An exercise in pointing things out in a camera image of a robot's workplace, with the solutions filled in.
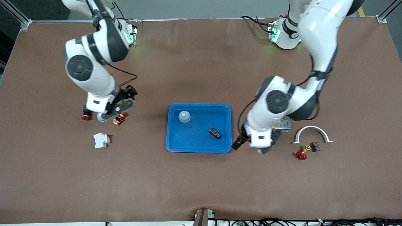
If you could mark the red push button blue body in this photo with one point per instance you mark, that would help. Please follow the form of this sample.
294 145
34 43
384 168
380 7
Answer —
85 115

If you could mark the blue plastic tray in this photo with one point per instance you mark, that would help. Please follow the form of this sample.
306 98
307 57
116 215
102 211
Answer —
199 128

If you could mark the white curved pipe clamp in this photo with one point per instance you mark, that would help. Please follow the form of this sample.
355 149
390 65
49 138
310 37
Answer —
312 127

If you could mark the aluminium frame corner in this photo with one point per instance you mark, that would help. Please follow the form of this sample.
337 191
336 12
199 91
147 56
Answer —
381 19
22 22

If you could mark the grey camera stand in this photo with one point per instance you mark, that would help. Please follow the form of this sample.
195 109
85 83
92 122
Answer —
202 217

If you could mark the brass valve red handwheel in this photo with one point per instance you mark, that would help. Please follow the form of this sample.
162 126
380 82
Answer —
301 155

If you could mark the dark electrolytic capacitor block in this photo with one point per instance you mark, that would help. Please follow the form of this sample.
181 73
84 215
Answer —
316 146
214 133

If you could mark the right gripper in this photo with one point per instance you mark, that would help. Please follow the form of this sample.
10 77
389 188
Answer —
128 93

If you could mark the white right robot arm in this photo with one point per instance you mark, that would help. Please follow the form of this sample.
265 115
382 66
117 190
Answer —
94 47

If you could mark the small green circuit board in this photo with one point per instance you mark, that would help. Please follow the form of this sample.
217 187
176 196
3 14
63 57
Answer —
240 223

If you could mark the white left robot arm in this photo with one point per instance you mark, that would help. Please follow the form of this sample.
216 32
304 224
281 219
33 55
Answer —
317 31

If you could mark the red yellow emergency switch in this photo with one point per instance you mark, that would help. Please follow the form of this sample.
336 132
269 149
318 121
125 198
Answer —
119 118

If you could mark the white circuit breaker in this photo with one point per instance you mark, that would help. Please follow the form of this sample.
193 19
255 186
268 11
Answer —
101 140

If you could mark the blue bell with wooden base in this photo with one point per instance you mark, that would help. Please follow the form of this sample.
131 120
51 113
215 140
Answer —
100 118
184 116

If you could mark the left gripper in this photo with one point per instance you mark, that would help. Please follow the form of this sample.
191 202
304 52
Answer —
239 142

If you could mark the metal mesh power supply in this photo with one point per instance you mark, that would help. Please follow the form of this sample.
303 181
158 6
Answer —
284 125

